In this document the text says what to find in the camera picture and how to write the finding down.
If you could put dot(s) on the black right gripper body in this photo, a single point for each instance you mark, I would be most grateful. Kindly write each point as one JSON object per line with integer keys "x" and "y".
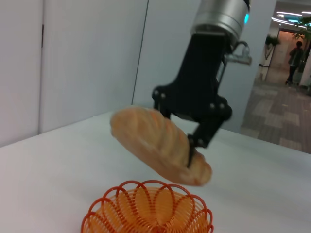
{"x": 199, "y": 87}

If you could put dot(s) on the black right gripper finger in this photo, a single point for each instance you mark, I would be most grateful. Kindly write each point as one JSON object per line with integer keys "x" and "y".
{"x": 161, "y": 106}
{"x": 206, "y": 133}

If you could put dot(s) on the long striped bread loaf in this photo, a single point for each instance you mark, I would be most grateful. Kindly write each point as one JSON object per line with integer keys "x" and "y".
{"x": 158, "y": 143}

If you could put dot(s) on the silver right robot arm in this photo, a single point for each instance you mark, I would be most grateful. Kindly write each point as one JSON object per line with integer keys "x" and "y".
{"x": 218, "y": 14}

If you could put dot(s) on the small green potted plant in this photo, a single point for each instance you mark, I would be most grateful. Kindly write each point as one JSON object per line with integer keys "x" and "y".
{"x": 271, "y": 43}

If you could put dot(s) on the person in dark clothes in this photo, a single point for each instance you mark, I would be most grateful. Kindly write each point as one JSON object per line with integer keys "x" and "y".
{"x": 294, "y": 60}

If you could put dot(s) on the large leafy green plant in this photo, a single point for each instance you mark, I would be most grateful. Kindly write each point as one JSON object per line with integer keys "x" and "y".
{"x": 303, "y": 26}

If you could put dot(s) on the dark door hinge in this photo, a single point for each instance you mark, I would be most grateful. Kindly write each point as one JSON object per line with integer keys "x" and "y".
{"x": 42, "y": 36}

